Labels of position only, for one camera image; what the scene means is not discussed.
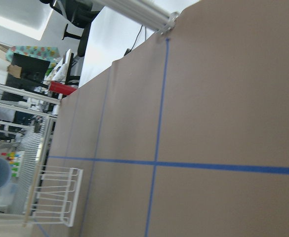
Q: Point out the black office chair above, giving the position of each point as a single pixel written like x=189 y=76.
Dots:
x=80 y=15

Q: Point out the black monitor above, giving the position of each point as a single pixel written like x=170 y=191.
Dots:
x=32 y=73

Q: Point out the white wire cup holder rack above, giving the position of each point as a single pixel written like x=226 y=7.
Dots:
x=53 y=196

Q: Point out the aluminium frame post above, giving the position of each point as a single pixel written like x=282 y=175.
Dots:
x=145 y=13

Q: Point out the red cylinder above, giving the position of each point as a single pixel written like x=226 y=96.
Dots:
x=61 y=88

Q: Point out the colourful toy blocks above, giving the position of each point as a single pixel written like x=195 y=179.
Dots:
x=15 y=160

